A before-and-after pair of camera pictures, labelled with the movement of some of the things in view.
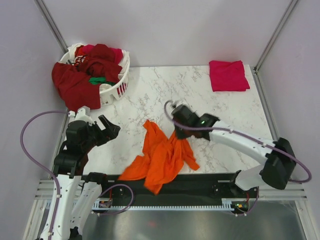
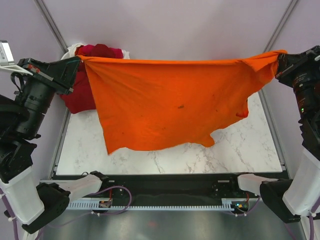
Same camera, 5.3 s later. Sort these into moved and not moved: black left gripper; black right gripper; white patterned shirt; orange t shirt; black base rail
Moved: black left gripper; orange t shirt; black right gripper
Not moved: black base rail; white patterned shirt
